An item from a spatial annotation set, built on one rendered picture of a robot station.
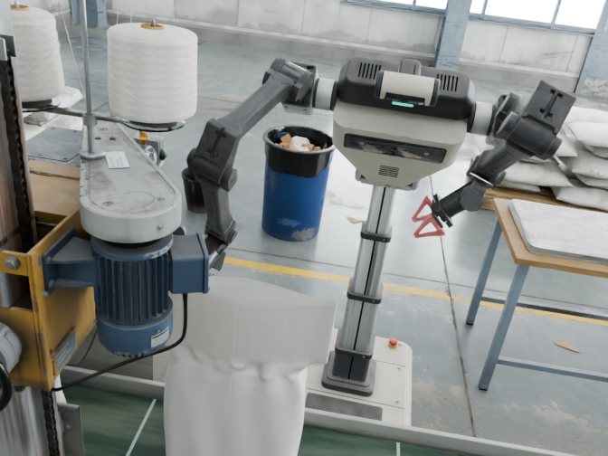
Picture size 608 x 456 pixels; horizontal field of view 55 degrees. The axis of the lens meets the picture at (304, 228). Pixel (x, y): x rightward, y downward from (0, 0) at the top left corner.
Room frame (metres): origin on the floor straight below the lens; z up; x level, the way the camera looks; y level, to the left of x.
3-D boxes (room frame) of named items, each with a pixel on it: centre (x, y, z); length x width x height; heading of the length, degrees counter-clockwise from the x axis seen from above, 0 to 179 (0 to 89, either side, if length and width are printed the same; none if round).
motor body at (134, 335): (0.96, 0.32, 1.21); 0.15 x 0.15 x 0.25
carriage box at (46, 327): (1.00, 0.56, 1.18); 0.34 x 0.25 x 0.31; 176
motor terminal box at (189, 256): (0.99, 0.22, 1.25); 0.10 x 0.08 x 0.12; 21
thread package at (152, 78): (1.10, 0.32, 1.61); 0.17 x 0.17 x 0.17
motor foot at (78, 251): (0.93, 0.41, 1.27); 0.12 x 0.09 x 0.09; 176
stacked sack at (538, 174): (4.41, -1.66, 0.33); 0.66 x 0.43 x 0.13; 86
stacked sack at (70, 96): (4.27, 2.11, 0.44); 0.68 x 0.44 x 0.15; 176
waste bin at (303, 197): (3.57, 0.09, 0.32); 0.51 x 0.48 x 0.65; 176
